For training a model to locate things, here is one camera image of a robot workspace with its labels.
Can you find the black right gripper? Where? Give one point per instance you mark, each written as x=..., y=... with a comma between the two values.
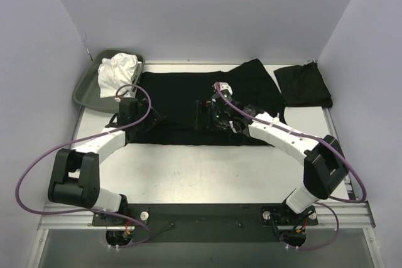
x=202, y=114

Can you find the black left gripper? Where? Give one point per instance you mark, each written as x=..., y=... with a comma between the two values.
x=152, y=115

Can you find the black t shirt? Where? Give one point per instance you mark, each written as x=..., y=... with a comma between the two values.
x=303, y=86
x=174, y=96

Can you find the grey plastic tray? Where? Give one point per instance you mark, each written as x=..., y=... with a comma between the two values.
x=87, y=91

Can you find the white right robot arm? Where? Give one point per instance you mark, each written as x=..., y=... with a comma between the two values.
x=321, y=158

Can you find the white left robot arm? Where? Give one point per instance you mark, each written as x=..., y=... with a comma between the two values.
x=75, y=178

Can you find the crumpled white t shirt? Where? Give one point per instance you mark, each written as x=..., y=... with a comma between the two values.
x=113, y=73

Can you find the folded black t shirt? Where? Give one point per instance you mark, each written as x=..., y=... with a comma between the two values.
x=303, y=86

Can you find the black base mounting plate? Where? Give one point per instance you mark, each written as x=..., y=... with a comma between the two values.
x=206, y=223

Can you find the aluminium front rail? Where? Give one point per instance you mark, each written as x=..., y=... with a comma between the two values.
x=349, y=215

